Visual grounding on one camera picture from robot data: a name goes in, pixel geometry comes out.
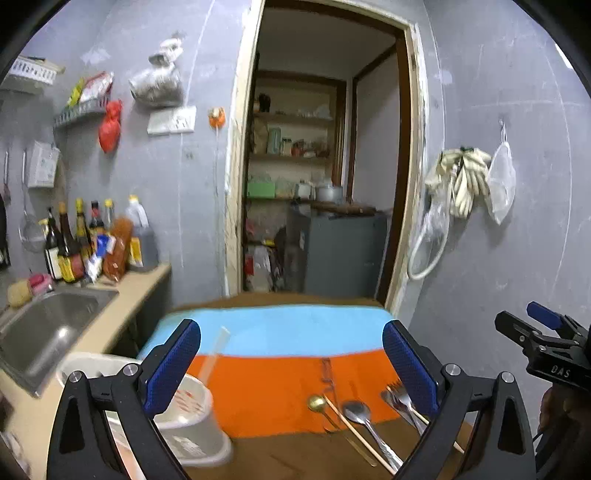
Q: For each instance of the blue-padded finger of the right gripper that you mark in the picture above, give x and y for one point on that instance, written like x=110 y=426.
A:
x=546 y=316

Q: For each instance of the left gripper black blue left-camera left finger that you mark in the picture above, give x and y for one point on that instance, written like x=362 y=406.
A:
x=81 y=444

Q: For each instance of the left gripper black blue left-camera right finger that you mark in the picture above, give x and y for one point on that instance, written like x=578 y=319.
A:
x=500 y=445

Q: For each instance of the silver fork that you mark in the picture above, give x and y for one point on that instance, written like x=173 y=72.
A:
x=400 y=394
x=401 y=409

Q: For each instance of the silver ornate spoon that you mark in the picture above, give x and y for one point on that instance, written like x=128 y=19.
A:
x=359 y=412

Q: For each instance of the gold long-handled spoon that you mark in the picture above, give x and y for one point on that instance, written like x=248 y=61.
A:
x=317 y=404

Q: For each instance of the wooden chopstick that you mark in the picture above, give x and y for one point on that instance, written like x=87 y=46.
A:
x=210 y=361
x=360 y=437

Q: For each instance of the white plastic utensil caddy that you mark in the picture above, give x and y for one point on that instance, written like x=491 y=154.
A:
x=188 y=425

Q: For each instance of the stainless steel sink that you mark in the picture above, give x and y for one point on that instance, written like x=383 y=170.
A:
x=36 y=337

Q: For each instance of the hanging white mesh bag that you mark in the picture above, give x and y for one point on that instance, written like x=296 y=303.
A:
x=501 y=180

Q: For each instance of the hanging cream gloves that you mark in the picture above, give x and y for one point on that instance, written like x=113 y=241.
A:
x=463 y=173

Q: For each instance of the yellow sponge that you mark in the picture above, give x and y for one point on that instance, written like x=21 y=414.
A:
x=19 y=293

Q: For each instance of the orange snack bag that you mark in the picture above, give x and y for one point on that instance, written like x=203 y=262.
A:
x=115 y=260

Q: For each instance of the colourful striped table cloth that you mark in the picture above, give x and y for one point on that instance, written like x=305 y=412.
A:
x=281 y=350

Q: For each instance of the large oil jug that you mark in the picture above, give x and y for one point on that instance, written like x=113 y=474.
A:
x=143 y=251

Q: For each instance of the grey cabinet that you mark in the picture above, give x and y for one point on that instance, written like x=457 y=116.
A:
x=331 y=255

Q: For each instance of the metal pot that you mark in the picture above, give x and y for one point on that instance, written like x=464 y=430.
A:
x=329 y=194

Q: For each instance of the white tissue box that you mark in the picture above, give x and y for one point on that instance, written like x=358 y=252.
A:
x=42 y=162

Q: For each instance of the green box on shelf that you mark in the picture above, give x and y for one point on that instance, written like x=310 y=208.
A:
x=261 y=189

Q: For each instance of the red plastic bag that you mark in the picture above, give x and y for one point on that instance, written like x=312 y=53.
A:
x=110 y=129

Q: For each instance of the hanging clear plastic bag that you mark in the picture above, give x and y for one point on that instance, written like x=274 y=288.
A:
x=160 y=85

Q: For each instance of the white wall socket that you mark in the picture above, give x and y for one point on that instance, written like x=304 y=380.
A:
x=178 y=120

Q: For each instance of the grey wall shelf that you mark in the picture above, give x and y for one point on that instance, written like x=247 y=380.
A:
x=76 y=113

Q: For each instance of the orange wall hook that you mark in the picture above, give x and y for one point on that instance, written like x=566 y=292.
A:
x=216 y=117

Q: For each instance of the white wall basket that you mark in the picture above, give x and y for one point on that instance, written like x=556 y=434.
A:
x=35 y=69

